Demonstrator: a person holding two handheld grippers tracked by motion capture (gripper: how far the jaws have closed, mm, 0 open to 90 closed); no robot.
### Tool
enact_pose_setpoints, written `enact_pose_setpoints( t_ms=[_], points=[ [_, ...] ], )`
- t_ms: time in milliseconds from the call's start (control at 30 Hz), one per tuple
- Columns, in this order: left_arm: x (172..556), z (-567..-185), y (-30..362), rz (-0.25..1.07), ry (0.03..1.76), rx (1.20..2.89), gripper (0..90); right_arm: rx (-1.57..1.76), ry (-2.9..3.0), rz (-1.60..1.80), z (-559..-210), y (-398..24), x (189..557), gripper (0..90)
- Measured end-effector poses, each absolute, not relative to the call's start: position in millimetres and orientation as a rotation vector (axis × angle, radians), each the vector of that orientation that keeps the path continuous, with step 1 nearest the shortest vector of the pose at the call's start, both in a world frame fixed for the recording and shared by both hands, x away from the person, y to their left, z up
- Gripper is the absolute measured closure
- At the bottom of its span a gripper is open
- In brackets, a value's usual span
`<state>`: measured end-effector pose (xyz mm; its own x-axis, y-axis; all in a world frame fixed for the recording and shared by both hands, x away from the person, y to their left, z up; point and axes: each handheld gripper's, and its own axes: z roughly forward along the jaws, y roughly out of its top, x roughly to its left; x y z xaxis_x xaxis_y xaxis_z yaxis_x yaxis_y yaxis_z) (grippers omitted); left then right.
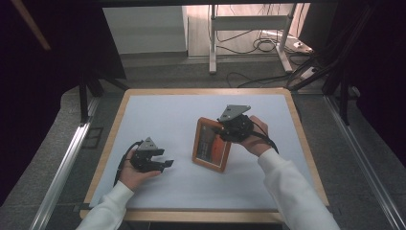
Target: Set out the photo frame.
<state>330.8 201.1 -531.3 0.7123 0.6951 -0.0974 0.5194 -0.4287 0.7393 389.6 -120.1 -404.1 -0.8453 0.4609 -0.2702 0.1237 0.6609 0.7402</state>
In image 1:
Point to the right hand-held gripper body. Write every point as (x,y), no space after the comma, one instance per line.
(237,126)

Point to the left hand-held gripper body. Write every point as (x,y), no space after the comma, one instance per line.
(145,158)

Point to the wooden picture frame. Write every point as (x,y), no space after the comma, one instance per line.
(209,150)

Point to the person's left hand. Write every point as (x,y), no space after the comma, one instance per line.
(134,177)

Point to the person's right hand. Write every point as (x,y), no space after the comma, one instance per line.
(258,140)

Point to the black metal stand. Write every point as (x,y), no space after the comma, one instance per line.
(83,102)
(343,96)

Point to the white power strip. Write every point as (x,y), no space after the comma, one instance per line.
(301,46)
(309,73)

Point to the white cabinet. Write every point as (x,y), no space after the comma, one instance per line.
(145,30)

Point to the wooden bar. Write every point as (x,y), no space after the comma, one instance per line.
(32,25)

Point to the aluminium floor rail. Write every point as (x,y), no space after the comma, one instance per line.
(60,172)
(367,166)

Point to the white metal desk frame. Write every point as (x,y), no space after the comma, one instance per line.
(249,23)

